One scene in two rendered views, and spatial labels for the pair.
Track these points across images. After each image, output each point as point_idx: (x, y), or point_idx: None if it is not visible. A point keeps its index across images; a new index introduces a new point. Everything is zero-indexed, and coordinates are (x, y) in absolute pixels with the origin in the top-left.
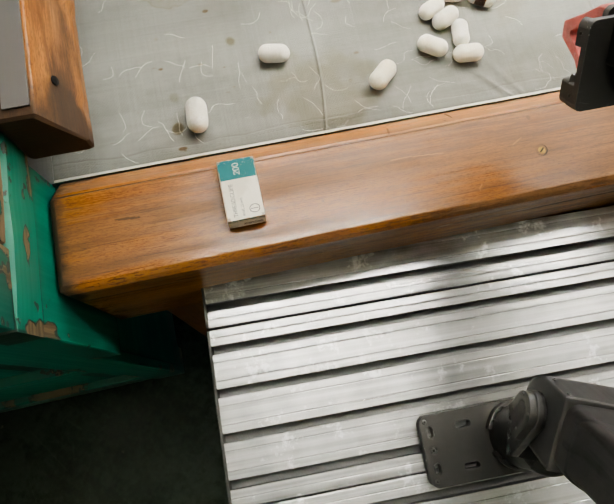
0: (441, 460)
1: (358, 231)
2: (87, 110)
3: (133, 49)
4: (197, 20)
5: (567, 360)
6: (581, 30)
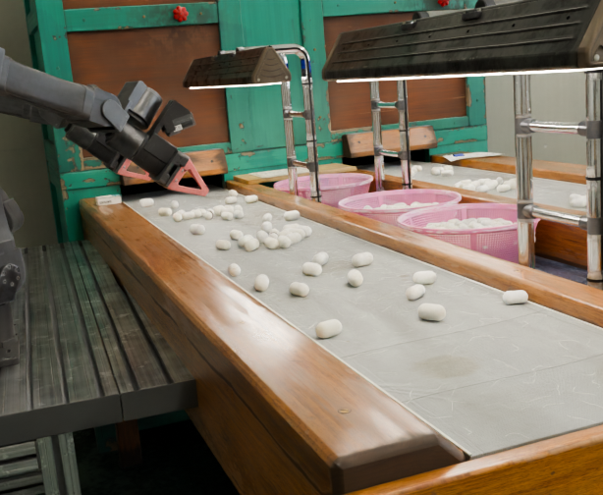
0: None
1: (91, 212)
2: (137, 182)
3: (178, 199)
4: (192, 201)
5: (32, 276)
6: None
